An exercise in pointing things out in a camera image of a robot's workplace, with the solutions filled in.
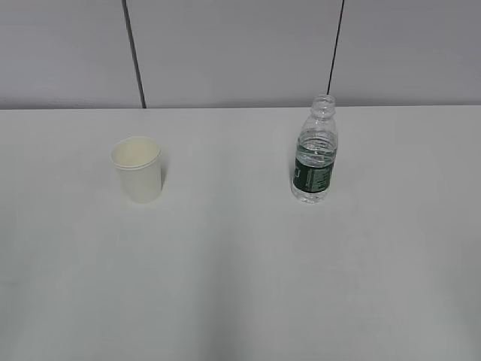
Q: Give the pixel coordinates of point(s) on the white paper cup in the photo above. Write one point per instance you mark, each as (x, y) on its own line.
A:
(137, 162)

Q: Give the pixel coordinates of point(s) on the clear water bottle green label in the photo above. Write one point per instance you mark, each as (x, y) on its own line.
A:
(316, 150)

